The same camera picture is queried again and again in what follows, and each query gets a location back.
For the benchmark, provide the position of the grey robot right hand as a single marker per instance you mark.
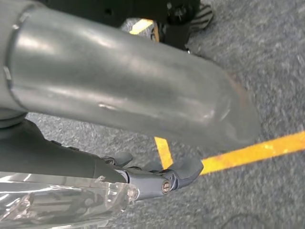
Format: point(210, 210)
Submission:
point(119, 79)

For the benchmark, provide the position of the yellow floor tape outline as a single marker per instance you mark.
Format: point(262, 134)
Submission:
point(250, 155)

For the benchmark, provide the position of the black robot leg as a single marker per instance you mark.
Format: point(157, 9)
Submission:
point(119, 12)

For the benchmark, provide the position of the glossy clear plastic panel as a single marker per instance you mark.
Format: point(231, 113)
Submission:
point(59, 202)

